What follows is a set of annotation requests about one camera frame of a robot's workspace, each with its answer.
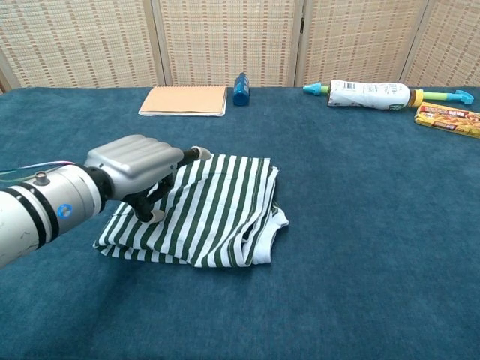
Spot green white striped T-shirt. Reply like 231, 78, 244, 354
92, 154, 290, 269

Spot yellow curry box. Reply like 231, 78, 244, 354
413, 101, 480, 140

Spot small blue bottle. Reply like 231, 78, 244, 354
232, 72, 250, 107

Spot coloured left wrist wires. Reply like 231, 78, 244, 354
0, 160, 76, 177

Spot white labelled bottle brown cap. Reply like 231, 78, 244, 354
326, 79, 424, 113

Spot orange spiral notebook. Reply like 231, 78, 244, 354
137, 85, 229, 118

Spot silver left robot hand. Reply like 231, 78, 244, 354
82, 134, 213, 225

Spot woven folding screen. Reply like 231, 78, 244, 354
0, 0, 480, 95

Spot green blue toy water pump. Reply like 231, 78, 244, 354
302, 82, 477, 107

